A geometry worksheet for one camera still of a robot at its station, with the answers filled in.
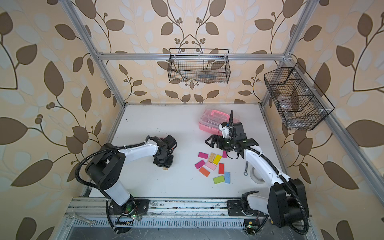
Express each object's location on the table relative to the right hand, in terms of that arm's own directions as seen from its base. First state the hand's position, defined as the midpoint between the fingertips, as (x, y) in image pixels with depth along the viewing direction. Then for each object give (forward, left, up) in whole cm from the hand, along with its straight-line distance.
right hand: (211, 143), depth 83 cm
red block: (-10, -5, -13) cm, 17 cm away
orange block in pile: (-11, +5, -14) cm, 18 cm away
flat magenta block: (0, +5, -14) cm, 15 cm away
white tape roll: (-16, -23, -11) cm, 30 cm away
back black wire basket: (+46, +4, +21) cm, 51 cm away
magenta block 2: (-6, +7, -14) cm, 17 cm away
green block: (-15, -3, -14) cm, 21 cm away
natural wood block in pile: (-3, -1, -13) cm, 13 cm away
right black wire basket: (+9, -44, +20) cm, 49 cm away
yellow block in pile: (-4, -4, -14) cm, 15 cm away
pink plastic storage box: (+18, -1, -2) cm, 19 cm away
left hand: (-6, +27, -13) cm, 31 cm away
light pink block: (-7, +1, -14) cm, 16 cm away
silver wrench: (-30, +70, -12) cm, 77 cm away
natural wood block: (-9, +27, -12) cm, 31 cm away
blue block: (-15, -8, -13) cm, 21 cm away
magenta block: (-1, -9, -14) cm, 17 cm away
